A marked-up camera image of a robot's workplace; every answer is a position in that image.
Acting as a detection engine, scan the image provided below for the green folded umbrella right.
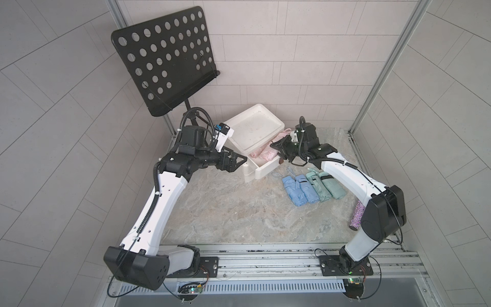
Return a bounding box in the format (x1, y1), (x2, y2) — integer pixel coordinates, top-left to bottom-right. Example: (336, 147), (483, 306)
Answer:
(318, 171), (347, 200)

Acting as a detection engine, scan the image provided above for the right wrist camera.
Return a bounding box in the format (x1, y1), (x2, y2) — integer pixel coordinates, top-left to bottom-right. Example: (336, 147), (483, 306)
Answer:
(290, 130), (299, 143)

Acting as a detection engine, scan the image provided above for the green folded umbrella left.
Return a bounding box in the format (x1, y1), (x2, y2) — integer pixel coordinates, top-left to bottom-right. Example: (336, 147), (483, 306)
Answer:
(305, 168), (332, 202)

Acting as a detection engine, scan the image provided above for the white three-drawer cabinet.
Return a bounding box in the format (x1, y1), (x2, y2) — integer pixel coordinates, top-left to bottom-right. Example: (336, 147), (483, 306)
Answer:
(225, 104), (285, 183)

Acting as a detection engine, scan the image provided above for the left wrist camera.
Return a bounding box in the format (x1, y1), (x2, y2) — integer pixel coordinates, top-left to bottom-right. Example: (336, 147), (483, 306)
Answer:
(214, 123), (235, 152)

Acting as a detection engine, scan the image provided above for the circuit board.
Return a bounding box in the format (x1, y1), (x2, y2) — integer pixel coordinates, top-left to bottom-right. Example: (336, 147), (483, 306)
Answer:
(343, 278), (364, 300)
(177, 282), (205, 302)

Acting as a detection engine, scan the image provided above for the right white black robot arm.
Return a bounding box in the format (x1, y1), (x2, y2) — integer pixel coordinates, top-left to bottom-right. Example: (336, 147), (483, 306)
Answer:
(271, 136), (407, 272)

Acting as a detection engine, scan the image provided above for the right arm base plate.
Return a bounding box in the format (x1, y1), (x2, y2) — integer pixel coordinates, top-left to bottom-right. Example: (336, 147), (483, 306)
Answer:
(317, 255), (373, 277)

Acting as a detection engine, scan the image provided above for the right circuit board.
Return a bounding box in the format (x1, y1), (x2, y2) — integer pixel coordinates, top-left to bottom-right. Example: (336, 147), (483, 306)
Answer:
(343, 278), (364, 300)

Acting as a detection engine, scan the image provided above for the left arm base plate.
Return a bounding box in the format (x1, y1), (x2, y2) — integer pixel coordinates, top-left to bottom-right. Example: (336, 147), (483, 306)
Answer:
(166, 257), (219, 278)

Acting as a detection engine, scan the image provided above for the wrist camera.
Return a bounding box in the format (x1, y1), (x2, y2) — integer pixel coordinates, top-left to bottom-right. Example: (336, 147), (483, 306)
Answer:
(214, 123), (235, 152)
(290, 130), (299, 143)

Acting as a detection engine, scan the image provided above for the blue umbrella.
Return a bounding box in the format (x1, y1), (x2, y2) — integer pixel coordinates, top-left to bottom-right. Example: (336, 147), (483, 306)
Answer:
(295, 175), (320, 203)
(282, 175), (308, 207)

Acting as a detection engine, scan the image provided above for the pink umbrella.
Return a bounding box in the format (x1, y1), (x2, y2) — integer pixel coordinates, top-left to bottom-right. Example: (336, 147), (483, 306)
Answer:
(259, 129), (292, 162)
(249, 145), (267, 158)

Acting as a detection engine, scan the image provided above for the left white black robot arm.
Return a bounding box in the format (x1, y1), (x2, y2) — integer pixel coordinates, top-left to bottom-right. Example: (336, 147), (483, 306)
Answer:
(104, 148), (247, 290)

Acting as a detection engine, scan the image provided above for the aluminium mounting rail frame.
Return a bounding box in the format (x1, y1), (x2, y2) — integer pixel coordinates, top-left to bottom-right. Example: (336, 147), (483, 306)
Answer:
(99, 243), (443, 306)

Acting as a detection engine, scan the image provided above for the green folded umbrella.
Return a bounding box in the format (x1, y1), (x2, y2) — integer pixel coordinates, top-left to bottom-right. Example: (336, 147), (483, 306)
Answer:
(318, 171), (347, 200)
(305, 168), (332, 202)

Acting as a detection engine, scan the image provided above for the black perforated music stand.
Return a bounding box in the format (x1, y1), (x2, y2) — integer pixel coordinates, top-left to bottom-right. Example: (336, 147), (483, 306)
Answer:
(111, 6), (220, 117)

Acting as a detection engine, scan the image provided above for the left circuit board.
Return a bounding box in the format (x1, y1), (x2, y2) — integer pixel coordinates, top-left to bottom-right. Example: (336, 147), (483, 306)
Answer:
(177, 282), (205, 302)

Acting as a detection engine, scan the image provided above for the purple glitter bottle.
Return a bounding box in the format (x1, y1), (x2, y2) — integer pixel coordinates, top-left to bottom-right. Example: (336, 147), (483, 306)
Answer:
(349, 200), (366, 231)

